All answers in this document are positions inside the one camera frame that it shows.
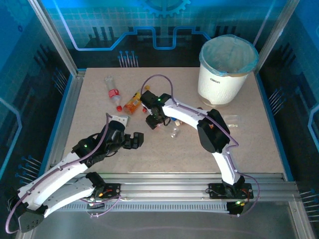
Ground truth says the cola bottle red label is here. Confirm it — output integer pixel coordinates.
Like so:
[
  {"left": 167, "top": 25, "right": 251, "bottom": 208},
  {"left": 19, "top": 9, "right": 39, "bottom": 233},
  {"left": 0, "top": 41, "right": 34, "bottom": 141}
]
[{"left": 141, "top": 107, "right": 172, "bottom": 130}]

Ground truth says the orange juice bottle yellow cap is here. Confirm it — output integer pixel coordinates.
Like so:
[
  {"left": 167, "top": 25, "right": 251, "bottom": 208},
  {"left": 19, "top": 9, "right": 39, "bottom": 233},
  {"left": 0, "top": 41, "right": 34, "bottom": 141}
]
[{"left": 123, "top": 85, "right": 150, "bottom": 116}]

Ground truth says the crushed clear plastic bottle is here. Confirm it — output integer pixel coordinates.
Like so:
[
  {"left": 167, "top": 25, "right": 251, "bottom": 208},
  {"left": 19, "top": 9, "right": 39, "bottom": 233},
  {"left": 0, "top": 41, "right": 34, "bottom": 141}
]
[{"left": 169, "top": 124, "right": 184, "bottom": 139}]

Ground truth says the clear bottle red label red cap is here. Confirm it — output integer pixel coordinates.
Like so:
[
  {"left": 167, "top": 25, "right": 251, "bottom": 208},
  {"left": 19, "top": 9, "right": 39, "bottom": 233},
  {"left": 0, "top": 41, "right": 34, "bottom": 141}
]
[{"left": 104, "top": 76, "right": 123, "bottom": 112}]

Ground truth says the clear bottle green ring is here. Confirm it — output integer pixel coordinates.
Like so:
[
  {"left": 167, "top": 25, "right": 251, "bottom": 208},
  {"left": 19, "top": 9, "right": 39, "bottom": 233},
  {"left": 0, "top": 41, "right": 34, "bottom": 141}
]
[{"left": 223, "top": 114, "right": 242, "bottom": 129}]

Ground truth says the white plastic waste bin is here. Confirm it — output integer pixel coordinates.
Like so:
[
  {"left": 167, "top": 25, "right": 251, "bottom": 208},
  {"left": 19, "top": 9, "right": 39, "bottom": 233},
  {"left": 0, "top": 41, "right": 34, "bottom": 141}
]
[{"left": 197, "top": 62, "right": 250, "bottom": 107}]

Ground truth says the light blue bin liner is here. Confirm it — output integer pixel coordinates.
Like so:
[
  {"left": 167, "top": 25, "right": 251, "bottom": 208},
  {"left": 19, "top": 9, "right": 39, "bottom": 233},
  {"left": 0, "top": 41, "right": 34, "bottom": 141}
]
[{"left": 199, "top": 34, "right": 260, "bottom": 77}]

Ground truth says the blue table edge strip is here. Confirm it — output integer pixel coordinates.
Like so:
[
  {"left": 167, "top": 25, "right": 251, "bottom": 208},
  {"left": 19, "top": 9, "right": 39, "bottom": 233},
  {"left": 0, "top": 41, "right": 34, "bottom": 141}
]
[
  {"left": 255, "top": 73, "right": 295, "bottom": 181},
  {"left": 37, "top": 74, "right": 73, "bottom": 180}
]

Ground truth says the black connector plate with lights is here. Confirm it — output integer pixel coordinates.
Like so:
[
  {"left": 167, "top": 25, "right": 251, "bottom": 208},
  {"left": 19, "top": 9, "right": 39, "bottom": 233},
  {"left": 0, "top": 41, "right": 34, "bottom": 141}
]
[{"left": 227, "top": 200, "right": 247, "bottom": 217}]

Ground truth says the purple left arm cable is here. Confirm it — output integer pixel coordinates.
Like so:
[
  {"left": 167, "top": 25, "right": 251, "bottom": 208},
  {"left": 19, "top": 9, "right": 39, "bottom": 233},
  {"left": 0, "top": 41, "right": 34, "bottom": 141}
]
[{"left": 4, "top": 113, "right": 123, "bottom": 235}]

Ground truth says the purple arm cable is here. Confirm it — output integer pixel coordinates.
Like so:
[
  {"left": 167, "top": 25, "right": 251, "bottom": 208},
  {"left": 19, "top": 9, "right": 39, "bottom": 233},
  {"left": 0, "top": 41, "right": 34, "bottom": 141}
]
[
  {"left": 140, "top": 74, "right": 260, "bottom": 218},
  {"left": 4, "top": 113, "right": 123, "bottom": 235}
]

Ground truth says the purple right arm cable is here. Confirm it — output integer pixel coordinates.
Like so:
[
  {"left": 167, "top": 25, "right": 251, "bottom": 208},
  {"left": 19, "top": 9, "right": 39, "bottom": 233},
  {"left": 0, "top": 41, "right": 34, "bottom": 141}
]
[{"left": 140, "top": 74, "right": 260, "bottom": 218}]

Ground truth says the aluminium front rail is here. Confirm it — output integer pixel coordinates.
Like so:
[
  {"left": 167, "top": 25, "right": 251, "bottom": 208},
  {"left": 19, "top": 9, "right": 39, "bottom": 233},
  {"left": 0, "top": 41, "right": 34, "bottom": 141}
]
[{"left": 31, "top": 171, "right": 301, "bottom": 200}]

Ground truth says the aluminium side rail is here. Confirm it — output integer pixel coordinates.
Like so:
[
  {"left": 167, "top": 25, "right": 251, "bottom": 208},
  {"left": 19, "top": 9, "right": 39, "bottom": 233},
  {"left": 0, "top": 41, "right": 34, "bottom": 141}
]
[{"left": 42, "top": 71, "right": 87, "bottom": 181}]

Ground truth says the slotted grey cable duct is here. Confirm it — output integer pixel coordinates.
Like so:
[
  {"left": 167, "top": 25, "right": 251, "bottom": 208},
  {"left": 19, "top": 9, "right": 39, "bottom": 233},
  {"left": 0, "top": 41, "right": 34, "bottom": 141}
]
[{"left": 57, "top": 201, "right": 231, "bottom": 214}]

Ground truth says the aluminium frame post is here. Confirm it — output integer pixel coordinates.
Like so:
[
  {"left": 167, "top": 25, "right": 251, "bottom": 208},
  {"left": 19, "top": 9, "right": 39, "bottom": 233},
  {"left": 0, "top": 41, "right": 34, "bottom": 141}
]
[
  {"left": 27, "top": 0, "right": 79, "bottom": 75},
  {"left": 253, "top": 0, "right": 301, "bottom": 73}
]

